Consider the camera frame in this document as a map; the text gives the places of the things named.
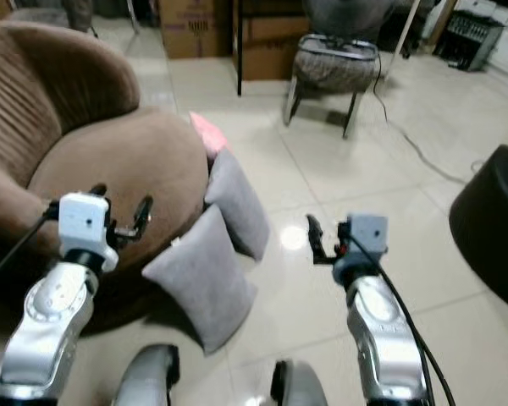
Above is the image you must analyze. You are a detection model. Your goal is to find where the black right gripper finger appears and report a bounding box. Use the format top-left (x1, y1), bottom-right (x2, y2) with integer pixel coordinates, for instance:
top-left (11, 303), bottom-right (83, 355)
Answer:
top-left (304, 213), bottom-right (329, 259)

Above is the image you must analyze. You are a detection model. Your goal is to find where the brown fabric round sofa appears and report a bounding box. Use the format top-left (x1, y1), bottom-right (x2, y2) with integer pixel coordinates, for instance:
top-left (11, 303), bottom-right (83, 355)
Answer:
top-left (0, 20), bottom-right (218, 332)

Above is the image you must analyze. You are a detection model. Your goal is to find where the small grey square pillow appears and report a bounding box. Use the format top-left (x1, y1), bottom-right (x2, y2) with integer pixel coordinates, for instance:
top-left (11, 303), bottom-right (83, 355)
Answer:
top-left (205, 148), bottom-right (272, 262)

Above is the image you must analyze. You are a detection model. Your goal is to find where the large grey square pillow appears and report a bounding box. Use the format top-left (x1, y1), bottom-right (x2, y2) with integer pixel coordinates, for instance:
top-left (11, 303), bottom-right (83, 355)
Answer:
top-left (141, 203), bottom-right (260, 355)

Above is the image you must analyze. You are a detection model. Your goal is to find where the pink pillow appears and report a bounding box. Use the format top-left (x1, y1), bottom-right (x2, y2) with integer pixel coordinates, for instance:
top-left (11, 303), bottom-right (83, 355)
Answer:
top-left (190, 111), bottom-right (230, 158)

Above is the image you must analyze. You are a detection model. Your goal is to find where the grey right robot leg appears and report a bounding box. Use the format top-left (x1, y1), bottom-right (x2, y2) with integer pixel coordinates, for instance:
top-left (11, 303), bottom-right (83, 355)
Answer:
top-left (270, 359), bottom-right (329, 406)

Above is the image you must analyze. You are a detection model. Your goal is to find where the grey robot leg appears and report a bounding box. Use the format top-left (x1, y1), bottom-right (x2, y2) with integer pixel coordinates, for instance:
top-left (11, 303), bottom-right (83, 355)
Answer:
top-left (113, 342), bottom-right (181, 406)
top-left (270, 359), bottom-right (329, 406)

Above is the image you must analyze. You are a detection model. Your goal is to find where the grey left robot leg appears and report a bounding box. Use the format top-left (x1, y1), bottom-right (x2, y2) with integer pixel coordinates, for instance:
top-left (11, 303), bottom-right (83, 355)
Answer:
top-left (113, 342), bottom-right (181, 406)

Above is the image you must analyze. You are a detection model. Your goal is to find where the black round stool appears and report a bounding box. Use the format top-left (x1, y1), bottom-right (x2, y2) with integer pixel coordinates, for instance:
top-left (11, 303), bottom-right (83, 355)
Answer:
top-left (448, 143), bottom-right (508, 294)

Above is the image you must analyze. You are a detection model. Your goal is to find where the metal chair with patterned seat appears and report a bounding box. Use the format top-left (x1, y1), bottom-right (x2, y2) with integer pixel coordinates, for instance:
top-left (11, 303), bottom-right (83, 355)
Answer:
top-left (283, 33), bottom-right (381, 140)

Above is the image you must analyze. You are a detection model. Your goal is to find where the brown cardboard box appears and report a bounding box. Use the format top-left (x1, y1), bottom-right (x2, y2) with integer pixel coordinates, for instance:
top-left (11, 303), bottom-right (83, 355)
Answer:
top-left (158, 0), bottom-right (235, 61)

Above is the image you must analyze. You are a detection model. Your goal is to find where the white pole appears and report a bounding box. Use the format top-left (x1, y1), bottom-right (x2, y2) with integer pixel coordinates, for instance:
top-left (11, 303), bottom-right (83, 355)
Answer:
top-left (389, 0), bottom-right (422, 62)

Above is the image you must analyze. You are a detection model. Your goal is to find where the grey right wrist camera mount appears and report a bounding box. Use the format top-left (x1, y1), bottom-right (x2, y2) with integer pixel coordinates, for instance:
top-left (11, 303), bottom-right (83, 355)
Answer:
top-left (342, 213), bottom-right (389, 261)

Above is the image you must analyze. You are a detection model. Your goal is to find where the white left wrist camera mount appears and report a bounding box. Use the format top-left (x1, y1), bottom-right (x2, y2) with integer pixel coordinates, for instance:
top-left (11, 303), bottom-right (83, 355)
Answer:
top-left (57, 192), bottom-right (120, 273)

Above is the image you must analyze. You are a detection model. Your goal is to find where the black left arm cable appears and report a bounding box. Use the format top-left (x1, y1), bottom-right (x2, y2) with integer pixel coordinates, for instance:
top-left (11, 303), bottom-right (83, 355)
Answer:
top-left (0, 203), bottom-right (62, 294)

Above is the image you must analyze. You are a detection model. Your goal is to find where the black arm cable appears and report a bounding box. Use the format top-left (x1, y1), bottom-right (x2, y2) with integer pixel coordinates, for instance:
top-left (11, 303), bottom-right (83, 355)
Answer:
top-left (347, 232), bottom-right (457, 406)
top-left (0, 203), bottom-right (62, 294)

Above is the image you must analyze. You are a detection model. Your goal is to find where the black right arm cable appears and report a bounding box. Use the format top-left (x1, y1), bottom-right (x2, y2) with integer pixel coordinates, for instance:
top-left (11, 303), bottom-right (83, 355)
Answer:
top-left (347, 232), bottom-right (457, 406)

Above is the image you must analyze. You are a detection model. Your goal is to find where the black floor cable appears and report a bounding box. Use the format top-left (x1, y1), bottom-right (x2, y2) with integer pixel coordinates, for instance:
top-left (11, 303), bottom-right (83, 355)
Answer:
top-left (372, 51), bottom-right (472, 184)

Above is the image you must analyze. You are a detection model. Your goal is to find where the black frame shelf with cartons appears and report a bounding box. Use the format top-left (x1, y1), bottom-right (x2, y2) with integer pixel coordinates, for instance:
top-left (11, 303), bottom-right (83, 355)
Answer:
top-left (235, 0), bottom-right (307, 97)

